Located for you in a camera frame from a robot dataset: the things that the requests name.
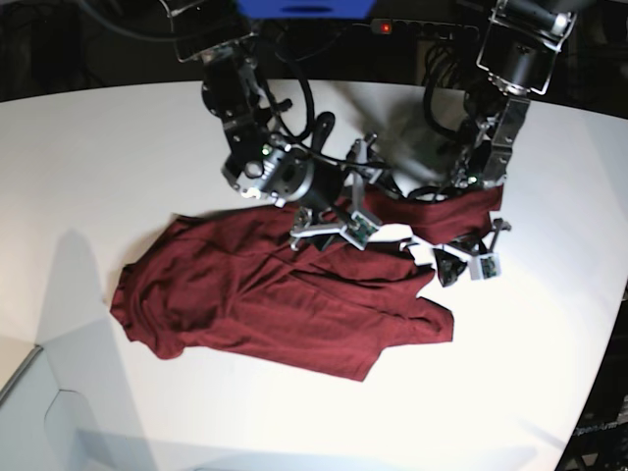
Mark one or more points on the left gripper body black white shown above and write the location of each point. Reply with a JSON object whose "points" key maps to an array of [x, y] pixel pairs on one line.
{"points": [[465, 246]]}

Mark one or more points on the black OpenArm labelled case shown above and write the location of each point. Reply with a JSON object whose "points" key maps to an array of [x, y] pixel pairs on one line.
{"points": [[599, 440]]}

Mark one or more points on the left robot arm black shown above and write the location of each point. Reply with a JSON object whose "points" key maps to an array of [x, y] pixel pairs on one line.
{"points": [[516, 60]]}

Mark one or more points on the dark red long-sleeve t-shirt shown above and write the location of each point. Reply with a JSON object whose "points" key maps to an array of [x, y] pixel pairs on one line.
{"points": [[232, 283]]}

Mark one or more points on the blue box at table back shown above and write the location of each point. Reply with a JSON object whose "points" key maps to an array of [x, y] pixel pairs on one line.
{"points": [[306, 9]]}

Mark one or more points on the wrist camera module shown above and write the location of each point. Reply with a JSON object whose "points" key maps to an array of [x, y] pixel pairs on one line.
{"points": [[361, 226], [484, 266]]}

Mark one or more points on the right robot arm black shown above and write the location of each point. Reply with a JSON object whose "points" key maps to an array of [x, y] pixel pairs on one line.
{"points": [[267, 161]]}

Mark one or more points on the black power strip red light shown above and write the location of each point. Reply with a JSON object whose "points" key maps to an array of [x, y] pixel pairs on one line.
{"points": [[425, 30]]}

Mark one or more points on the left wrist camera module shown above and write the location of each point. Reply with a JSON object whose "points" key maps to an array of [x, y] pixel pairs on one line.
{"points": [[484, 266]]}

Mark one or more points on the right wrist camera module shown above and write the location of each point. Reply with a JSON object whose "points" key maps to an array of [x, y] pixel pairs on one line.
{"points": [[361, 226]]}

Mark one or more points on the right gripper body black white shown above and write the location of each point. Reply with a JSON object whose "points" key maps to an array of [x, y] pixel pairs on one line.
{"points": [[337, 188]]}

